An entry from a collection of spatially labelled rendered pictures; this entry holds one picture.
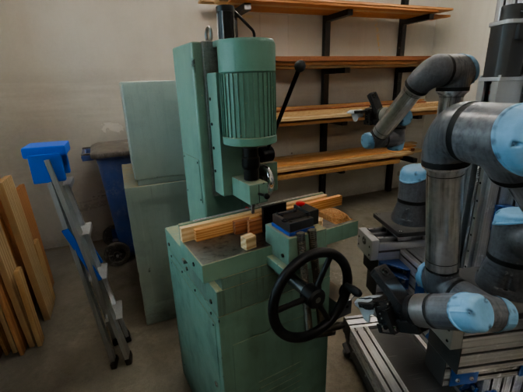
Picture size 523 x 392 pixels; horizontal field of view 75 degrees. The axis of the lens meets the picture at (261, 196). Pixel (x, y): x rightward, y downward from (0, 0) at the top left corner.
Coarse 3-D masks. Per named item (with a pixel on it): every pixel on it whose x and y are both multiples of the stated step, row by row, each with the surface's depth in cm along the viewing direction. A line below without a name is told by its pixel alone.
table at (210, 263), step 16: (336, 224) 121; (352, 224) 123; (192, 240) 112; (208, 240) 111; (224, 240) 111; (256, 240) 110; (336, 240) 121; (192, 256) 102; (208, 256) 101; (224, 256) 101; (240, 256) 102; (256, 256) 105; (272, 256) 106; (208, 272) 97; (224, 272) 100
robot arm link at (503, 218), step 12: (504, 216) 88; (516, 216) 86; (492, 228) 93; (504, 228) 88; (516, 228) 86; (492, 240) 93; (504, 240) 89; (516, 240) 86; (492, 252) 93; (504, 252) 89; (516, 252) 87
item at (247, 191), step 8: (240, 176) 122; (232, 184) 122; (240, 184) 116; (248, 184) 111; (256, 184) 112; (264, 184) 113; (240, 192) 117; (248, 192) 112; (256, 192) 112; (264, 192) 114; (248, 200) 113; (256, 200) 113; (264, 200) 115
